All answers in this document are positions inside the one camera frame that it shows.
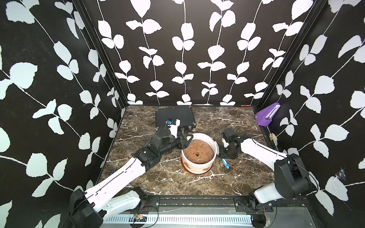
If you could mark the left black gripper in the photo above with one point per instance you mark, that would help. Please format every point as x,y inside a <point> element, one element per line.
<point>181,141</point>

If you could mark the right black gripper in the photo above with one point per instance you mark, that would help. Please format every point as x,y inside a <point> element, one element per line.
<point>222,154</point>

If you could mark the white ceramic pot with mud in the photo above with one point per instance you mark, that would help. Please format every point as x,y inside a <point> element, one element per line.
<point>199,156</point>

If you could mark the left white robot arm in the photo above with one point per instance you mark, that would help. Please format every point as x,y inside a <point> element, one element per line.
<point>90,209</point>

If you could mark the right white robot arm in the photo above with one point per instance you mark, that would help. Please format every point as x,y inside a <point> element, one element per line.
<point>291,178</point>

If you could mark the black hard case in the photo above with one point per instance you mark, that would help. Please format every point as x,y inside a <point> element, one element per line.
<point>167,116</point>

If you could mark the purple wall bracket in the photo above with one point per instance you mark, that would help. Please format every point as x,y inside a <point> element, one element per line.
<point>264,117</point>

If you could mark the black front mounting rail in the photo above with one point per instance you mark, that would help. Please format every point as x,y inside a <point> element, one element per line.
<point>238,203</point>

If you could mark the white slotted cable duct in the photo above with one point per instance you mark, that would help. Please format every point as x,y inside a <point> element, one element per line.
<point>181,219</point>

